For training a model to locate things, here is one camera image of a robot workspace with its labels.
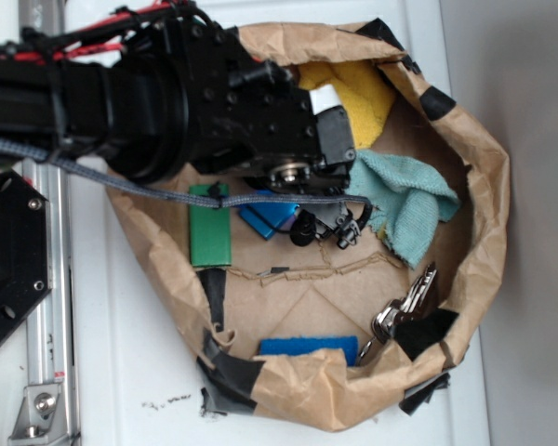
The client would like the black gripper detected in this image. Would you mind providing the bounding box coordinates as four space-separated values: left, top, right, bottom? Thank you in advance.
166 20 355 194

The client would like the light blue rectangular block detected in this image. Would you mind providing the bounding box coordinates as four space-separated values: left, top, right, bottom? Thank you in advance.
238 202 299 241

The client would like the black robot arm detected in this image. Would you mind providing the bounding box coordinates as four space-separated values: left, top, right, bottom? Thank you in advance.
0 19 355 194

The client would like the green rectangular block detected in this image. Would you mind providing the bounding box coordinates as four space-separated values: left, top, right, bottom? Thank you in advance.
189 204 232 268

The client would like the yellow cloth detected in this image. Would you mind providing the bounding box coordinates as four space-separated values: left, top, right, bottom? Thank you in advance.
299 60 397 150

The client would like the teal cloth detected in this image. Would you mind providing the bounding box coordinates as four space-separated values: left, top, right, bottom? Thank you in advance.
347 150 461 269

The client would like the bunch of silver keys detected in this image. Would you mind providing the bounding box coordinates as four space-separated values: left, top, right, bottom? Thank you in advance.
354 262 438 366

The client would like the brown paper bag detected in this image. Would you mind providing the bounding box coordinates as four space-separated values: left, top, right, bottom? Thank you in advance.
108 20 510 431

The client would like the dark blue sponge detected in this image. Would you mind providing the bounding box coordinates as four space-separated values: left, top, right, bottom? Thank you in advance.
259 336 358 366

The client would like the red and black wire bundle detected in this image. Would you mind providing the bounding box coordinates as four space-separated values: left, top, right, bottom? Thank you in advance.
0 0 215 66

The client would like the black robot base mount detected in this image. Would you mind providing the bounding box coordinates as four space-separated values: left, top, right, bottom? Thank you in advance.
0 171 50 347

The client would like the grey braided cable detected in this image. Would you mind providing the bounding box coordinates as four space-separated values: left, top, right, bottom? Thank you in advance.
0 137 371 210

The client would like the aluminium frame rail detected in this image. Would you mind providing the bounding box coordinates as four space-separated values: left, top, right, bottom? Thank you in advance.
7 0 81 446

